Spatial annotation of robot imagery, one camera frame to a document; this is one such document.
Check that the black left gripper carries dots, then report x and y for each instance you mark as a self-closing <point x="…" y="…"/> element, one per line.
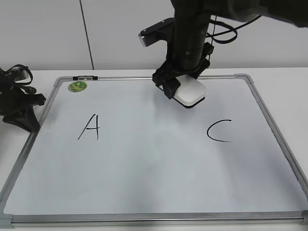
<point x="15" y="105"/>

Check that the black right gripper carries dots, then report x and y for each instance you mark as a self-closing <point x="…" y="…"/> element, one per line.
<point x="176" y="66"/>

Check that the round green magnet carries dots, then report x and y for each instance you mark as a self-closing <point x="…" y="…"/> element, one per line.
<point x="77" y="86"/>

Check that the white magnetic whiteboard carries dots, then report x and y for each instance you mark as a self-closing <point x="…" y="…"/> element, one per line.
<point x="121" y="153"/>

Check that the white whiteboard eraser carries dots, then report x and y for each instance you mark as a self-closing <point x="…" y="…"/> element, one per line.
<point x="190" y="92"/>

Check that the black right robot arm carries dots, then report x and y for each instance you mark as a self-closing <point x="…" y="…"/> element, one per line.
<point x="186" y="31"/>

